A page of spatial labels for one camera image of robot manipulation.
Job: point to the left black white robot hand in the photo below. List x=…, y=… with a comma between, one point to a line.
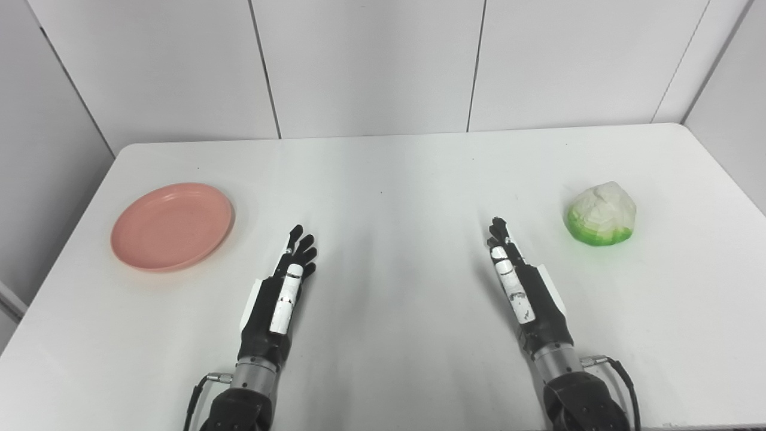
x=268, y=311

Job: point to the green white cabbage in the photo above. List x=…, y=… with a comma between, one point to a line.
x=601, y=214

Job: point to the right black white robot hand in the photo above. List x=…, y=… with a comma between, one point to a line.
x=538, y=305

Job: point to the pink plate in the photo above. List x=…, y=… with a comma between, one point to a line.
x=172, y=227

